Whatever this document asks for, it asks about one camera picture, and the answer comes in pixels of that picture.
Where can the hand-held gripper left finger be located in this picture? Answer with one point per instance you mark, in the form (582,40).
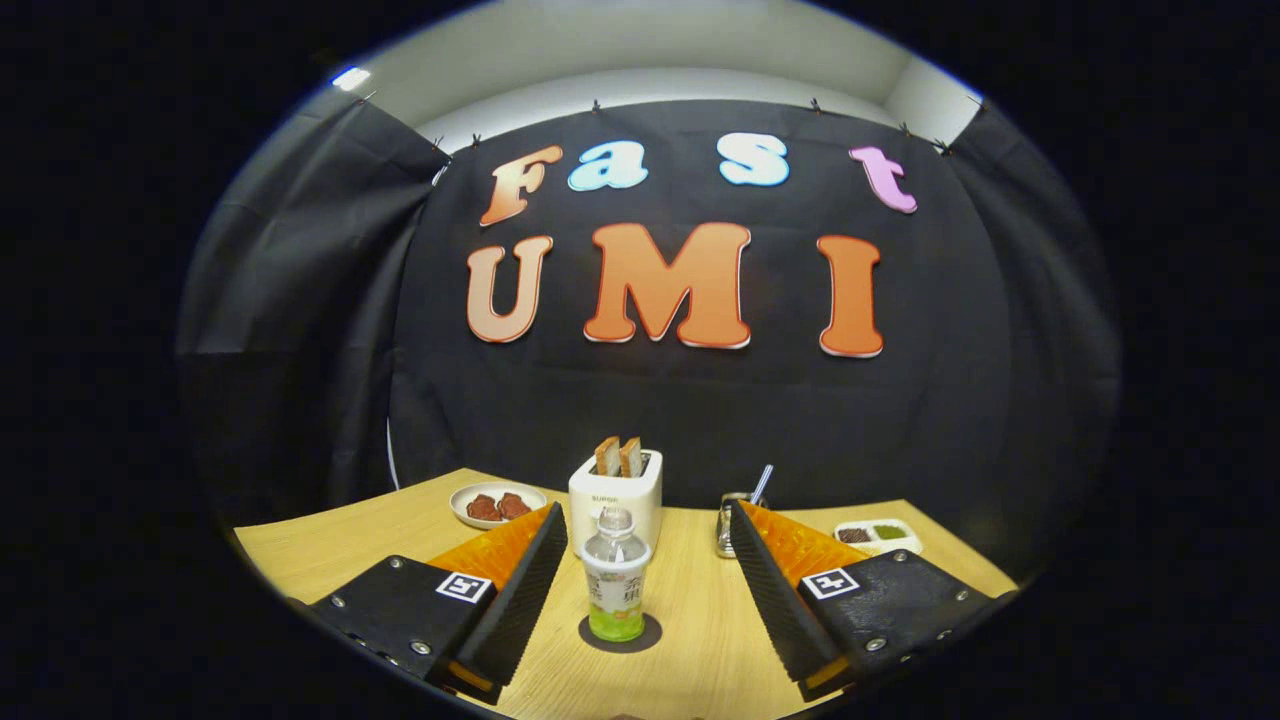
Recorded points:
(520,600)

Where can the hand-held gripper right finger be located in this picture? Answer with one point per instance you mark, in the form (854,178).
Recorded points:
(775,600)

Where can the clear juice bottle white label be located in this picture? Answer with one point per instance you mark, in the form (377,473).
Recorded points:
(616,590)

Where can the dark brown round coaster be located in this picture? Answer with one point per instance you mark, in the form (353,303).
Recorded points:
(650,634)

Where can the wooden table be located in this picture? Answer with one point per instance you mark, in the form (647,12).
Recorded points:
(700,620)

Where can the brown food piece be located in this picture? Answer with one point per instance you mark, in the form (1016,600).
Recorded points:
(483,508)
(514,505)

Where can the beige round plate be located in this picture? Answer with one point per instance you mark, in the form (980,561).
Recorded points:
(458,505)

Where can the metal spoon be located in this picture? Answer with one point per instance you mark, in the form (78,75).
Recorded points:
(762,484)

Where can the white divided tray with beans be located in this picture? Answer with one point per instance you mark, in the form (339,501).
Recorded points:
(900,540)

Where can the cream toaster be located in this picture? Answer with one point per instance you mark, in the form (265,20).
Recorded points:
(640,500)

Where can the toast slice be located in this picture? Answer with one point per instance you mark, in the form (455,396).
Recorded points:
(607,458)
(632,457)

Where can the black backdrop cloth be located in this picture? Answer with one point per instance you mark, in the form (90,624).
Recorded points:
(950,400)

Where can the ceiling light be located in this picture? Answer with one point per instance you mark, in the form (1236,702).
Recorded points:
(350,79)

